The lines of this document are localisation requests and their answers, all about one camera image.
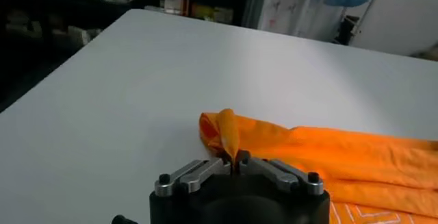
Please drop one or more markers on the orange t-shirt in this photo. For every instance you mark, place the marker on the orange t-shirt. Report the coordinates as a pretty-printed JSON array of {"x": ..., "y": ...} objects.
[{"x": 359, "y": 163}]

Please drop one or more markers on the white metal jug rack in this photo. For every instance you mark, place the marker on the white metal jug rack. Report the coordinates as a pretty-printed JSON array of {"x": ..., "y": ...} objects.
[{"x": 369, "y": 9}]

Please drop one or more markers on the red white medicine box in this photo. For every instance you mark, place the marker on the red white medicine box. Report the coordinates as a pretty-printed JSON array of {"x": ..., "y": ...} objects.
[{"x": 175, "y": 5}]

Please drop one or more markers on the black shelving unit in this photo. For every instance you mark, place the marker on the black shelving unit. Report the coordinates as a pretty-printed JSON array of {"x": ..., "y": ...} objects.
[{"x": 51, "y": 13}]

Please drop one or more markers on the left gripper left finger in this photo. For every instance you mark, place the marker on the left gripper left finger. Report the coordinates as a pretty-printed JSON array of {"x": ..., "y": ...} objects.
[{"x": 195, "y": 175}]

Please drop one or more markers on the white water dispenser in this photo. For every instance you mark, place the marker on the white water dispenser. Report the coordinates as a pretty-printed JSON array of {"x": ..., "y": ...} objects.
[{"x": 287, "y": 2}]

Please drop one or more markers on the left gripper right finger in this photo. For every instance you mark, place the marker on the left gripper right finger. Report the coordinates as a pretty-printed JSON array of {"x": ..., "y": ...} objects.
[{"x": 280, "y": 175}]

